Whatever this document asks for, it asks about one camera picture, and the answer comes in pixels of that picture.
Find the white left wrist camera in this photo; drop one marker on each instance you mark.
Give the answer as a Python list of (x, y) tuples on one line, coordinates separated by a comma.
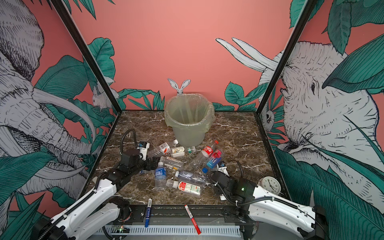
[(143, 147)]

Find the pink blue Fiji bottle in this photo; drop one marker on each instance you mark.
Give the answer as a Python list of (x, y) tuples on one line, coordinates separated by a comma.
[(213, 160)]

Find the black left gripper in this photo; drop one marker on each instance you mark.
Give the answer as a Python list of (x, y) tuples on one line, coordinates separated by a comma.
[(154, 164)]

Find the orange label clear bottle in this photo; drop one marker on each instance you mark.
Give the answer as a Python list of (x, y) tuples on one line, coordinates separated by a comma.
[(172, 163)]

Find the red green label bottle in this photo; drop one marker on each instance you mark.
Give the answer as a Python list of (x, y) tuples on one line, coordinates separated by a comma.
[(184, 187)]

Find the black frame post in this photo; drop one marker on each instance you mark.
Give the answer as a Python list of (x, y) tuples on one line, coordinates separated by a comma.
[(298, 29), (66, 18)]

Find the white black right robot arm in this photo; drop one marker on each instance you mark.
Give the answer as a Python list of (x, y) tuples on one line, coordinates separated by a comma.
[(252, 203)]

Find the clear plastic bin liner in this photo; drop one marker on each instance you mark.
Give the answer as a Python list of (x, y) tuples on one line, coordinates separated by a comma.
[(190, 112)]

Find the red cola label bottle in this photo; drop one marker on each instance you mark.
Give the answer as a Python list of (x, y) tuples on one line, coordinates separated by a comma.
[(204, 154)]

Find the white round clock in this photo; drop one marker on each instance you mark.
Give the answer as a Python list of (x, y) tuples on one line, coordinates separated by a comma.
[(270, 184)]

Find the red white label clear bottle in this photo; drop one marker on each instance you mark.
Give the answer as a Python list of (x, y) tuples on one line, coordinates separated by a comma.
[(162, 149)]

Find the translucent grey waste bin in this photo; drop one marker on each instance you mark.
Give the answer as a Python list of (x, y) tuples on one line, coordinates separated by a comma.
[(189, 138)]

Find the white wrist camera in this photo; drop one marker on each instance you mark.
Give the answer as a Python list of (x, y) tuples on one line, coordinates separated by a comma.
[(223, 169), (143, 147)]

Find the black front mounting rail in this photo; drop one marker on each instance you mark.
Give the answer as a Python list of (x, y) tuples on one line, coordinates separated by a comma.
[(227, 212)]

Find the blue marker pen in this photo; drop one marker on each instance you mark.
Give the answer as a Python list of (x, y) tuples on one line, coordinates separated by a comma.
[(148, 212)]

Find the red marker pen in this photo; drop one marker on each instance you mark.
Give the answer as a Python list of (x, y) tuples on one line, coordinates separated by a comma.
[(193, 219)]

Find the small bird label bottle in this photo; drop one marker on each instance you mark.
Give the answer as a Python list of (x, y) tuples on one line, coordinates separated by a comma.
[(182, 151)]

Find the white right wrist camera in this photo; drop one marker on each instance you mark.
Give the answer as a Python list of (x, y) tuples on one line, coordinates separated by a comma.
[(223, 169)]

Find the green circuit board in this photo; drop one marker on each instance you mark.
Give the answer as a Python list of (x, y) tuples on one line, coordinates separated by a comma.
[(120, 230)]

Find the white slotted cable duct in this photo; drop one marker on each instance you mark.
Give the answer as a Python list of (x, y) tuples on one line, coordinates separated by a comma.
[(163, 230)]

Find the black right frame post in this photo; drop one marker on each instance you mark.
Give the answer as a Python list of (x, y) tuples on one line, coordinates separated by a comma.
[(298, 29)]

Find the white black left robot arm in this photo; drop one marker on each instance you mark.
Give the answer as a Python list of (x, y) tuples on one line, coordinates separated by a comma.
[(99, 206)]

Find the crushed clear bottle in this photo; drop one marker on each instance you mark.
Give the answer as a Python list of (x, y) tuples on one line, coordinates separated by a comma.
[(191, 177)]

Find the black left frame post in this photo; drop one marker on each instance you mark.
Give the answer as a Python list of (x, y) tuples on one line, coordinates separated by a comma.
[(66, 18)]

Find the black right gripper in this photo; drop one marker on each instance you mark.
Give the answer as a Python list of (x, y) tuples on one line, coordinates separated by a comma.
[(216, 191)]

